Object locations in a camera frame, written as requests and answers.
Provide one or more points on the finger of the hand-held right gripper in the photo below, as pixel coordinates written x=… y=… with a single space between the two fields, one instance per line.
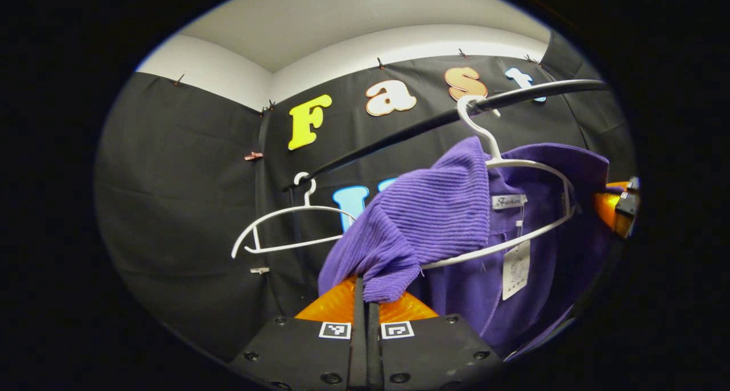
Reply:
x=627 y=206
x=633 y=184

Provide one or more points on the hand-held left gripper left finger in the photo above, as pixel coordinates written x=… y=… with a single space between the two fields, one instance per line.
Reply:
x=358 y=351

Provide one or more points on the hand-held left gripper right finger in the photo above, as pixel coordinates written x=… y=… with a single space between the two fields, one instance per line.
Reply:
x=373 y=357

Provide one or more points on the purple ribbed jacket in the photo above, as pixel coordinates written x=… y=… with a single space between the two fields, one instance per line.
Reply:
x=433 y=208

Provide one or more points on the white plastic hanger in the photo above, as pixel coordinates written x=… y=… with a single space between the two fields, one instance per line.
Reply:
x=285 y=210
x=485 y=133

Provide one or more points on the black clothes rack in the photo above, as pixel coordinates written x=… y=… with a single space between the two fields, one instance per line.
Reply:
x=410 y=130

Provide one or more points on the white clip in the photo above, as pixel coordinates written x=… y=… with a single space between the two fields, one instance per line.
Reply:
x=259 y=270

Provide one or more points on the pink clip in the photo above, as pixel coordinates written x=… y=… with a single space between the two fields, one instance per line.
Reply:
x=254 y=155

